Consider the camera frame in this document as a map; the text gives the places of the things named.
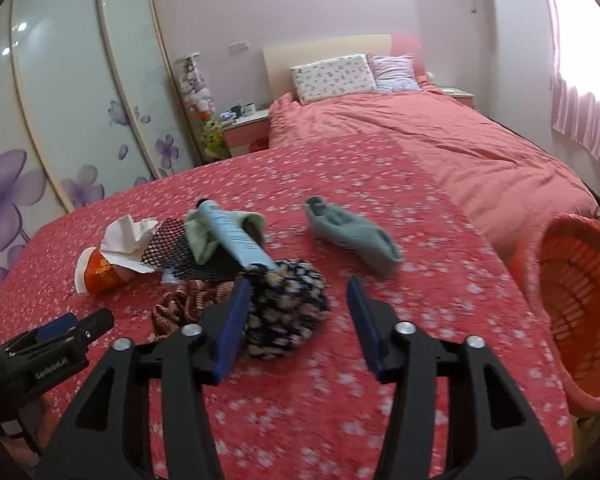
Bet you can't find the tube of plush toys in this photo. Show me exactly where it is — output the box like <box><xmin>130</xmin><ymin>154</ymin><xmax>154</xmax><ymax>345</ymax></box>
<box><xmin>174</xmin><ymin>52</ymin><xmax>231</xmax><ymax>163</ymax></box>

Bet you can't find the red floral blanket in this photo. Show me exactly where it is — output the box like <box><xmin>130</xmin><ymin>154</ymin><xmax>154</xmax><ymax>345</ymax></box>
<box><xmin>0</xmin><ymin>132</ymin><xmax>576</xmax><ymax>480</ymax></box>

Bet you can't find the pink duvet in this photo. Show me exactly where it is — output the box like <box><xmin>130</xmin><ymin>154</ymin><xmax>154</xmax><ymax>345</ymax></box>
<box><xmin>269</xmin><ymin>80</ymin><xmax>600</xmax><ymax>266</ymax></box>

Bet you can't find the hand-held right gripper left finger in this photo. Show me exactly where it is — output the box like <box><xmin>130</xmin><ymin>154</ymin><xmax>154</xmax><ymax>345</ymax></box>
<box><xmin>34</xmin><ymin>278</ymin><xmax>253</xmax><ymax>480</ymax></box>

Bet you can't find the brown striped cloth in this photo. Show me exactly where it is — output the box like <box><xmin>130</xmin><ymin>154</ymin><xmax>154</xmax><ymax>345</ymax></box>
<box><xmin>151</xmin><ymin>280</ymin><xmax>238</xmax><ymax>338</ymax></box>

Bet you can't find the black floral cloth ball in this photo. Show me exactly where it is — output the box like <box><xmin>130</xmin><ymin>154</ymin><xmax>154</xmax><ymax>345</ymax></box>
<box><xmin>235</xmin><ymin>258</ymin><xmax>329</xmax><ymax>359</ymax></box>

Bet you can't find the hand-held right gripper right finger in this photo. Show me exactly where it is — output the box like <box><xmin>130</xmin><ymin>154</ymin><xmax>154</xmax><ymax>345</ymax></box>
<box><xmin>346</xmin><ymin>276</ymin><xmax>566</xmax><ymax>480</ymax></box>

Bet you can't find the teal sock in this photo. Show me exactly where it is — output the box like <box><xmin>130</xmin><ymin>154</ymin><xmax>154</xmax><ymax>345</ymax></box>
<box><xmin>305</xmin><ymin>196</ymin><xmax>405</xmax><ymax>277</ymax></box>

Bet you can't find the pink curtain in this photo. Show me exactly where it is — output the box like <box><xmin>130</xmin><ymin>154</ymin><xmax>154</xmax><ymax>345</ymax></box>
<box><xmin>537</xmin><ymin>0</ymin><xmax>600</xmax><ymax>168</ymax></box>

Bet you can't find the white floral pillow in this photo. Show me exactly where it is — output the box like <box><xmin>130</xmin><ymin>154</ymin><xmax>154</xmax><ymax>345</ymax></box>
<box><xmin>290</xmin><ymin>53</ymin><xmax>378</xmax><ymax>106</ymax></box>

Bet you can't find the wardrobe with purple flowers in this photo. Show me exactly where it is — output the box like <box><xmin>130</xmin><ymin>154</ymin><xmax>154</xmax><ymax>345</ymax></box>
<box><xmin>0</xmin><ymin>0</ymin><xmax>196</xmax><ymax>301</ymax></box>

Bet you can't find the light blue tube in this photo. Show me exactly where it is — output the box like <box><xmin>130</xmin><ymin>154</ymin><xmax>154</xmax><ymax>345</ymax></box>
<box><xmin>195</xmin><ymin>199</ymin><xmax>277</xmax><ymax>272</ymax></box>

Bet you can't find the pink and white nightstand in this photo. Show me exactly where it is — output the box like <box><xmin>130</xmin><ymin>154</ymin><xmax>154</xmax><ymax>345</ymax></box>
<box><xmin>220</xmin><ymin>110</ymin><xmax>272</xmax><ymax>158</ymax></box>

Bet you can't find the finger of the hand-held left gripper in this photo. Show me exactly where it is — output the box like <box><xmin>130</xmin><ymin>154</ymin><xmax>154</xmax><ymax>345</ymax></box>
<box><xmin>0</xmin><ymin>313</ymin><xmax>78</xmax><ymax>356</ymax></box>
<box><xmin>72</xmin><ymin>308</ymin><xmax>116</xmax><ymax>348</ymax></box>

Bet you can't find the wooden bedside table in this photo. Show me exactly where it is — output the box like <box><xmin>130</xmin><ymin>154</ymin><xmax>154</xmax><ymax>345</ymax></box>
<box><xmin>437</xmin><ymin>86</ymin><xmax>476</xmax><ymax>110</ymax></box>

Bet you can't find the pink striped pillow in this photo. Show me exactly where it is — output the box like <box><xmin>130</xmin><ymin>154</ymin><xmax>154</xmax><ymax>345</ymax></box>
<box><xmin>369</xmin><ymin>55</ymin><xmax>423</xmax><ymax>93</ymax></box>

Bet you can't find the beige and pink headboard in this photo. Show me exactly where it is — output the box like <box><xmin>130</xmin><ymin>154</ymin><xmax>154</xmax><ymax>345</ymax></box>
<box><xmin>262</xmin><ymin>31</ymin><xmax>426</xmax><ymax>106</ymax></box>

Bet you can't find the green tissue packet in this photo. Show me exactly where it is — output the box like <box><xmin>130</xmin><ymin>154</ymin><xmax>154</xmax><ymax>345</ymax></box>
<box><xmin>184</xmin><ymin>208</ymin><xmax>267</xmax><ymax>266</ymax></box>

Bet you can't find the black mesh cloth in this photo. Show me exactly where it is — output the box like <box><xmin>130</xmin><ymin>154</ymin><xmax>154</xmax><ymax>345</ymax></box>
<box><xmin>141</xmin><ymin>219</ymin><xmax>241</xmax><ymax>281</ymax></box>

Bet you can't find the orange plastic basket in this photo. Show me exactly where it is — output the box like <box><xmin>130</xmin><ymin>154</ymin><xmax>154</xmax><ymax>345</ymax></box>
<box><xmin>508</xmin><ymin>213</ymin><xmax>600</xmax><ymax>416</ymax></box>

